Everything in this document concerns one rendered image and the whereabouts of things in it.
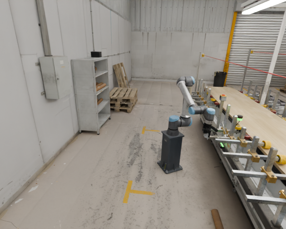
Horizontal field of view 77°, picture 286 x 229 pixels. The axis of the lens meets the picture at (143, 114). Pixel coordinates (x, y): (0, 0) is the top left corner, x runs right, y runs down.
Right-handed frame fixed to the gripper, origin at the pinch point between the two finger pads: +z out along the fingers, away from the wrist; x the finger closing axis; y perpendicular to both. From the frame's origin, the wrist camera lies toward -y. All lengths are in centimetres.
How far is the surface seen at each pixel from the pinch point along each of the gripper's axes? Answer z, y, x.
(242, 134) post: -19.4, -25.8, 22.7
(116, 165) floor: 83, 123, -41
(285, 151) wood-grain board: -8, -66, 30
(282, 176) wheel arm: -13, -35, 76
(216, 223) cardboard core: 76, -10, 49
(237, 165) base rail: 12.6, -25.1, 29.6
